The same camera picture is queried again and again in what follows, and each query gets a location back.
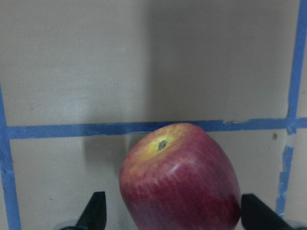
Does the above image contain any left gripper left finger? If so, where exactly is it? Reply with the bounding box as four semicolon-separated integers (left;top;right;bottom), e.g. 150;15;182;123
75;192;106;230

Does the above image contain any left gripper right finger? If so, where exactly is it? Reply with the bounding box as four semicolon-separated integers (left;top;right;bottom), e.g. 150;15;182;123
241;194;294;230

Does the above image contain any red yellow apple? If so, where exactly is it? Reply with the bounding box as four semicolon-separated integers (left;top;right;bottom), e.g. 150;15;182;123
119;123;241;230

